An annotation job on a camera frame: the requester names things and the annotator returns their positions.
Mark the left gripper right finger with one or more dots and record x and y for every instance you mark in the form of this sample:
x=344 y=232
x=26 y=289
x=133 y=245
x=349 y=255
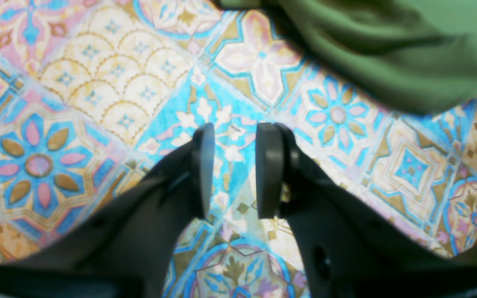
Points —
x=348 y=250

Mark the patterned tablecloth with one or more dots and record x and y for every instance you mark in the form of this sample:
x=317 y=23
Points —
x=93 y=93

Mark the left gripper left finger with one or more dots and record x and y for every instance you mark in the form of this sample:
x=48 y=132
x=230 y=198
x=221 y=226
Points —
x=124 y=250

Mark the green t-shirt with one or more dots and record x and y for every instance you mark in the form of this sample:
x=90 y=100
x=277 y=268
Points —
x=416 y=56

